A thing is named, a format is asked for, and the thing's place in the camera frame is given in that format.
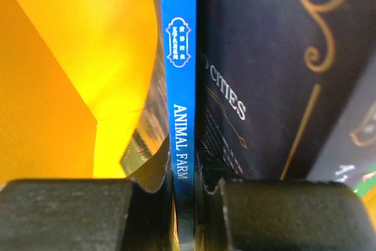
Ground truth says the green 104-storey treehouse book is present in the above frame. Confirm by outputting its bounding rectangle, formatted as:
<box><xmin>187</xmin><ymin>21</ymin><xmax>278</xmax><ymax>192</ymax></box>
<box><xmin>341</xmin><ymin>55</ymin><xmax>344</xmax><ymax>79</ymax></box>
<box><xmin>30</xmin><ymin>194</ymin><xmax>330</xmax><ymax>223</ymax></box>
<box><xmin>353</xmin><ymin>170</ymin><xmax>375</xmax><ymax>203</ymax></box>

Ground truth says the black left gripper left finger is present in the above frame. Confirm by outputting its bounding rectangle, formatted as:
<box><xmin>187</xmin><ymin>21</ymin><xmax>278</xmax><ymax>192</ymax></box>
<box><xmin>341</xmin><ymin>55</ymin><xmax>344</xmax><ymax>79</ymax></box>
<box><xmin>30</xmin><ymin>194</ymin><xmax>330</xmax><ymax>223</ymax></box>
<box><xmin>1</xmin><ymin>139</ymin><xmax>173</xmax><ymax>250</ymax></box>

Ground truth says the blue Animal Farm book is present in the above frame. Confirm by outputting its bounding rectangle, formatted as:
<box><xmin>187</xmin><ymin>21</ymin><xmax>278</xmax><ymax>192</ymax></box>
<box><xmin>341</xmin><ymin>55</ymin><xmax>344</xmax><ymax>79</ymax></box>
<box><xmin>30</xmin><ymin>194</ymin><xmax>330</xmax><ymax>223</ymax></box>
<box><xmin>119</xmin><ymin>0</ymin><xmax>198</xmax><ymax>251</ymax></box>

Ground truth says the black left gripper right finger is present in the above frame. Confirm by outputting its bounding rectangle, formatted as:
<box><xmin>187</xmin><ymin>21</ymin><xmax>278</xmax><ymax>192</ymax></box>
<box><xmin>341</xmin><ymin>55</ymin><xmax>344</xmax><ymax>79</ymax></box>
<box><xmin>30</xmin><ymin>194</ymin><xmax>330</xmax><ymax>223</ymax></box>
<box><xmin>196</xmin><ymin>141</ymin><xmax>375</xmax><ymax>250</ymax></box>

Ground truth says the dark Tale of Two Cities book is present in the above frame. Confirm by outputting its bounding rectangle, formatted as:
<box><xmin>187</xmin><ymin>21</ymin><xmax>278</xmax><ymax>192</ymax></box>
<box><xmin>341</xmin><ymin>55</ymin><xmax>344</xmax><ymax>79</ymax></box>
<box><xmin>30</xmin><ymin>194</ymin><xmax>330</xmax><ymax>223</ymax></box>
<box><xmin>197</xmin><ymin>0</ymin><xmax>375</xmax><ymax>180</ymax></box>

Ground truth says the yellow two-compartment shelf box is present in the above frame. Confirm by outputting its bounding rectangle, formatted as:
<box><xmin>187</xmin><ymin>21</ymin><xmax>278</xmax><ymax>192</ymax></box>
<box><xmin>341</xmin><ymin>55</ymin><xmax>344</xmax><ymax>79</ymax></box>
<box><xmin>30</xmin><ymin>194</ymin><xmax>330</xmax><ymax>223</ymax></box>
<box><xmin>1</xmin><ymin>0</ymin><xmax>157</xmax><ymax>183</ymax></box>

